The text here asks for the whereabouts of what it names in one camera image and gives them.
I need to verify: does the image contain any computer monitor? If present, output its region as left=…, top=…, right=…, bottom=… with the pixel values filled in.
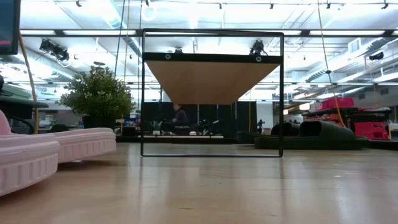
left=0, top=0, right=22, bottom=56

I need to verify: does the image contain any yellow hanging cable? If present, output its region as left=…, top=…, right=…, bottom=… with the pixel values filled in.
left=317, top=0, right=346, bottom=128

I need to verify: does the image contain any pink foam slide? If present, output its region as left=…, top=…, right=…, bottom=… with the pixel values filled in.
left=0, top=110, right=60, bottom=197
left=49, top=127, right=117, bottom=164

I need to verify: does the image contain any yellow rope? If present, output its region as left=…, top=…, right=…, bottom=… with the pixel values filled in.
left=18, top=32, right=40, bottom=135

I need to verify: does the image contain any wooden shelf with black frame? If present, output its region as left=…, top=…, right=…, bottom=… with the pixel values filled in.
left=140, top=28, right=285, bottom=158

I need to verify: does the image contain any dark desk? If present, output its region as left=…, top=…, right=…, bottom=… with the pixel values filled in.
left=0, top=94, right=50, bottom=110

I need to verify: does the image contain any person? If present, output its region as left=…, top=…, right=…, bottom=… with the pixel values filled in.
left=170, top=103, right=191, bottom=136

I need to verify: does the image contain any red storage bin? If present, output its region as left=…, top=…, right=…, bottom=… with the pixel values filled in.
left=315, top=97, right=356, bottom=111
left=353, top=121, right=391, bottom=141

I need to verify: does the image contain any green potted plant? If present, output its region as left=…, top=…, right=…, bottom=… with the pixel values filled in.
left=55, top=65, right=137, bottom=130

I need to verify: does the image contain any black curtain partition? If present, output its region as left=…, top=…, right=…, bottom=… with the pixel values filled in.
left=142, top=100, right=259, bottom=138

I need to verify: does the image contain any black foam slide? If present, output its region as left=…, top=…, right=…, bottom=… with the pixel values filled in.
left=254, top=120, right=371, bottom=151
left=236, top=121, right=301, bottom=144

